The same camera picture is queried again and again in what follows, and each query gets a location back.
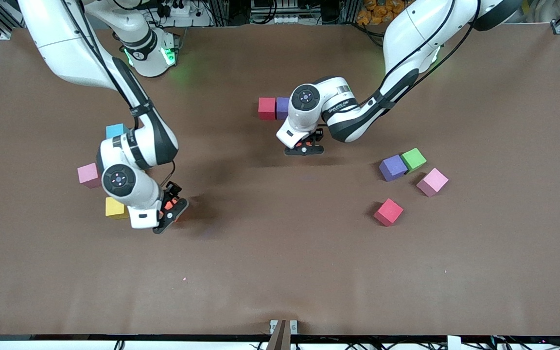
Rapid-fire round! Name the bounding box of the yellow foam cube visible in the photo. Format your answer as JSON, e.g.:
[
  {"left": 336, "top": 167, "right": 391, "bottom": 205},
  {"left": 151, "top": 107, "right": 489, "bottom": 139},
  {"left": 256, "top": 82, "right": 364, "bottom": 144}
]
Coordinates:
[{"left": 105, "top": 197, "right": 130, "bottom": 220}]

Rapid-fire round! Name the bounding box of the red foam cube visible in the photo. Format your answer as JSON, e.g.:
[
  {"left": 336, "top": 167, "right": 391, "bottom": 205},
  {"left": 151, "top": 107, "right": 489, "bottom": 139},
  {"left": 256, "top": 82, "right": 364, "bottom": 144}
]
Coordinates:
[
  {"left": 258, "top": 97, "right": 277, "bottom": 121},
  {"left": 373, "top": 198, "right": 404, "bottom": 228}
]

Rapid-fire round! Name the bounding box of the pink foam cube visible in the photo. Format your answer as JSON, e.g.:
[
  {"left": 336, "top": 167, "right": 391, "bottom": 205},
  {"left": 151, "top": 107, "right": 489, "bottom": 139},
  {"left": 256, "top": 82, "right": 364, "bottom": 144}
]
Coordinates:
[
  {"left": 77, "top": 162, "right": 102, "bottom": 189},
  {"left": 416, "top": 168, "right": 450, "bottom": 197}
]

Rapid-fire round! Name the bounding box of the green foam cube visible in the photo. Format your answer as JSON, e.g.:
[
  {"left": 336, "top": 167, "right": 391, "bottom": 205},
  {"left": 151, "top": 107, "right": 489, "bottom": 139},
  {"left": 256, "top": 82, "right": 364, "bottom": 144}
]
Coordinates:
[{"left": 401, "top": 148, "right": 427, "bottom": 174}]

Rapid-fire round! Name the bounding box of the brown table cover sheet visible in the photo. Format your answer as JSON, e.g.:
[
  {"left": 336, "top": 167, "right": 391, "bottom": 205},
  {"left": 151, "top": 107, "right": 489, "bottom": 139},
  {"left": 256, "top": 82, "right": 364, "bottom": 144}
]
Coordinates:
[{"left": 0, "top": 23, "right": 560, "bottom": 337}]

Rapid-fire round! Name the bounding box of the pile of orange fruits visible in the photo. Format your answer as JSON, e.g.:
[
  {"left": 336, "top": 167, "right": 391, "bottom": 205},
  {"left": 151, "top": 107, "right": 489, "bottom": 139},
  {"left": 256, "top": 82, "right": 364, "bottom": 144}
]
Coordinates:
[{"left": 356, "top": 0, "right": 409, "bottom": 25}]

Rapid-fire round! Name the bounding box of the brown wooden strip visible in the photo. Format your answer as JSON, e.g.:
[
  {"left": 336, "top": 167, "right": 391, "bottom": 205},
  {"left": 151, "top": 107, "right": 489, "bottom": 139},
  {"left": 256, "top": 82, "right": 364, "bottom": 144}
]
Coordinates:
[{"left": 265, "top": 319, "right": 291, "bottom": 350}]

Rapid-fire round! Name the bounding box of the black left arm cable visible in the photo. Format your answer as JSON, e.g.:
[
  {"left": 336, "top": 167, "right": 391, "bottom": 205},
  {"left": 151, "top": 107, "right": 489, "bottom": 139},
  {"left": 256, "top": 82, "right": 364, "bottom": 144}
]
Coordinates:
[{"left": 358, "top": 0, "right": 480, "bottom": 107}]

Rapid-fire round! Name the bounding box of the small metal bracket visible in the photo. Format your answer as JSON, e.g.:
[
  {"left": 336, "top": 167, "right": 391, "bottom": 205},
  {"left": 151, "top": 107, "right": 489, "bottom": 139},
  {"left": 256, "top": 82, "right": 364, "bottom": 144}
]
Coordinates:
[{"left": 269, "top": 319, "right": 298, "bottom": 336}]

